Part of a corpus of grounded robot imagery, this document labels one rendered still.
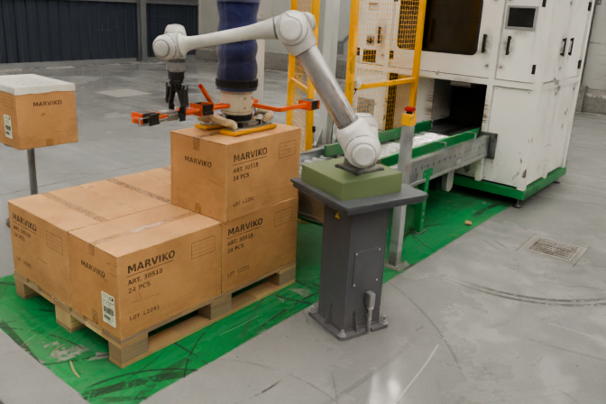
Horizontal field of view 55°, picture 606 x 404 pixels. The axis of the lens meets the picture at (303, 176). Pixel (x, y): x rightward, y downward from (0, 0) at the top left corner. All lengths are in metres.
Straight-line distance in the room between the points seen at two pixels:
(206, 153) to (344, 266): 0.88
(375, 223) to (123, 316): 1.24
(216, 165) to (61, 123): 1.63
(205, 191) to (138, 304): 0.64
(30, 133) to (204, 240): 1.69
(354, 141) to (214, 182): 0.78
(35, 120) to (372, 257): 2.38
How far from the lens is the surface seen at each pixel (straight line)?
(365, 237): 2.88
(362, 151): 2.51
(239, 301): 3.28
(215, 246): 2.94
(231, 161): 2.84
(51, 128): 4.21
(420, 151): 4.40
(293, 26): 2.45
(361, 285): 2.98
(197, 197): 3.02
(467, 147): 4.90
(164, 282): 2.80
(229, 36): 2.67
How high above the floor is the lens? 1.60
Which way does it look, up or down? 16 degrees down
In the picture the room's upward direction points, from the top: 3 degrees clockwise
